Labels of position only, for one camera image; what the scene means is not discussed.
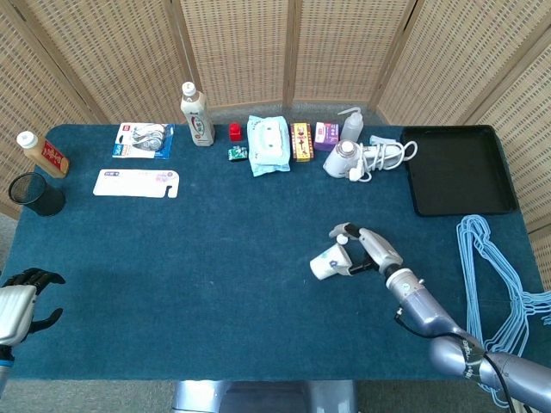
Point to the yellow and red box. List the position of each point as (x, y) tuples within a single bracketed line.
[(302, 142)]

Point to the blue carpet table cloth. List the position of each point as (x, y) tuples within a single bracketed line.
[(215, 266)]

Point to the woven wooden folding screen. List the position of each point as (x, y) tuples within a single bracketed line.
[(112, 51)]

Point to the purple cardboard box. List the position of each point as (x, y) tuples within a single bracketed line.
[(326, 137)]

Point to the white hair dryer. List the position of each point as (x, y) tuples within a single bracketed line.
[(338, 161)]

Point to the blue tape blister pack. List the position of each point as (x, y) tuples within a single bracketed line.
[(144, 141)]

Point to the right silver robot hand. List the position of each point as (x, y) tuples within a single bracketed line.
[(381, 249)]

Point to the floral white paper cup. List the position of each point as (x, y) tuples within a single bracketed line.
[(327, 264)]

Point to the light blue wet wipes pack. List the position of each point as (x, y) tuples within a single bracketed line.
[(269, 146)]

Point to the clear plastic wash bottle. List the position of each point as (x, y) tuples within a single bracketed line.
[(352, 127)]

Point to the black plastic tray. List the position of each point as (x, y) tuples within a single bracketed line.
[(458, 172)]

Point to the white hooked packaging card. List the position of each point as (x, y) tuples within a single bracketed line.
[(133, 183)]

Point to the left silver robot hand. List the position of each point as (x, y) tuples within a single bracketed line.
[(17, 310)]

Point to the green candy pack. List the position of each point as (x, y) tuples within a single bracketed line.
[(237, 153)]

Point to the brown bottle with red label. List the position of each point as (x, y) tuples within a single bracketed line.
[(47, 157)]

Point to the red stamp block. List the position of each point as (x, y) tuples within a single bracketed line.
[(235, 132)]

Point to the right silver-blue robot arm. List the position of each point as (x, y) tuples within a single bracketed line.
[(424, 305)]

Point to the black mesh pen holder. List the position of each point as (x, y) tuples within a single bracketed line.
[(39, 198)]

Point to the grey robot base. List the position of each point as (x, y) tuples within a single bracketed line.
[(267, 398)]

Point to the milk tea plastic bottle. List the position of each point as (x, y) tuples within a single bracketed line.
[(198, 122)]

